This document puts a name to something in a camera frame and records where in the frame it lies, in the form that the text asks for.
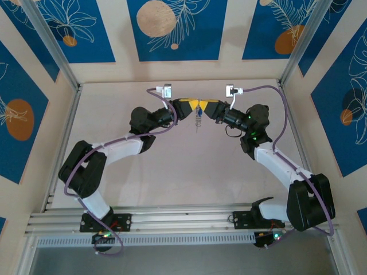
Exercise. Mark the aluminium table edge rail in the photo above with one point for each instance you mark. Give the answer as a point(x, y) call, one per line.
point(304, 149)
point(68, 120)

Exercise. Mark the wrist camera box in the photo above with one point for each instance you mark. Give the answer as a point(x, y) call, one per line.
point(167, 91)
point(230, 91)

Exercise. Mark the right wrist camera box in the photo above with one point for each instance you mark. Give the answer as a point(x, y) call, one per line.
point(230, 91)

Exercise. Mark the controller circuit board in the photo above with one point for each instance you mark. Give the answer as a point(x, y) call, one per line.
point(103, 237)
point(269, 237)

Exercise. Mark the aluminium mounting rail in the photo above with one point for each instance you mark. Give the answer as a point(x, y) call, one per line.
point(183, 217)

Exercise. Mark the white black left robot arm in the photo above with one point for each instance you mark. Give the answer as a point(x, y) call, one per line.
point(123, 147)

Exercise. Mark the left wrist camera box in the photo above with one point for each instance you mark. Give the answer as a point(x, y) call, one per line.
point(167, 91)

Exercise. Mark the aluminium frame post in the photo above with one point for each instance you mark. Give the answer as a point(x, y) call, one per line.
point(304, 43)
point(27, 255)
point(338, 255)
point(51, 46)

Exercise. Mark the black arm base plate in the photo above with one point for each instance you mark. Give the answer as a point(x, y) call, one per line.
point(123, 222)
point(241, 219)

